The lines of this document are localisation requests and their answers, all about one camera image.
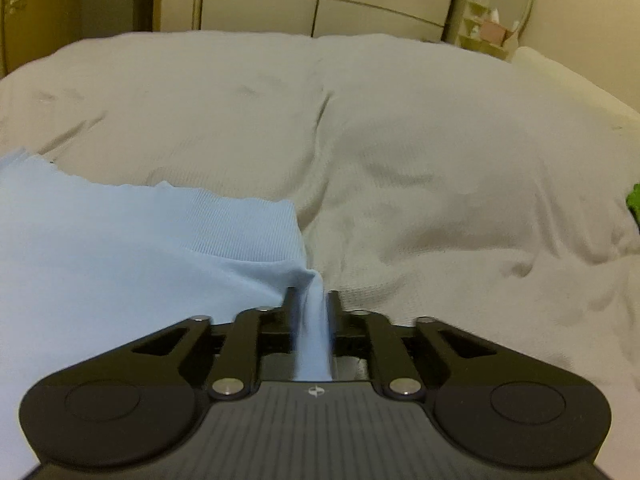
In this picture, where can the green cloth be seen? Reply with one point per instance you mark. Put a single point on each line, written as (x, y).
(635, 205)

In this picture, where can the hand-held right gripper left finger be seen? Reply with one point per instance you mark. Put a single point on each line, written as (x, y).
(290, 310)

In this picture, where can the wooden cabinet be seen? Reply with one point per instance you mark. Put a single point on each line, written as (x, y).
(35, 25)

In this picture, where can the light blue garment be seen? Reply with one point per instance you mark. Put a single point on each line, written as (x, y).
(125, 260)

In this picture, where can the pink box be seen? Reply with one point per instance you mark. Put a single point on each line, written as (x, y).
(495, 31)

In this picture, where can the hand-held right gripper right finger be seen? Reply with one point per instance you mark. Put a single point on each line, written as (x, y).
(334, 310)

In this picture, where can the small white shelf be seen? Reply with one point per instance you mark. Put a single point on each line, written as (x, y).
(475, 10)

